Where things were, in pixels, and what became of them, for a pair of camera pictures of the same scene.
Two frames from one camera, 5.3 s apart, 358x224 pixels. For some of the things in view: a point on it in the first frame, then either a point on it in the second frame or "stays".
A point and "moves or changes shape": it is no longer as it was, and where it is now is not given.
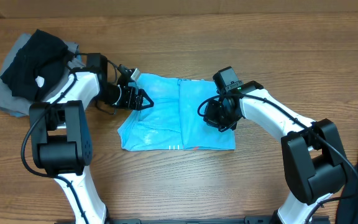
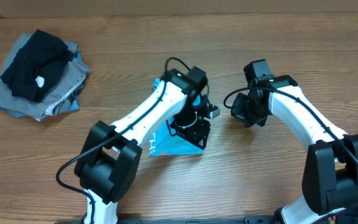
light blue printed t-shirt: x=175 y=121 moves or changes shape
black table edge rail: x=246 y=220 stays
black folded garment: x=38 y=66 stays
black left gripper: x=128 y=103 -> x=192 y=132
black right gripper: x=211 y=119 -> x=237 y=112
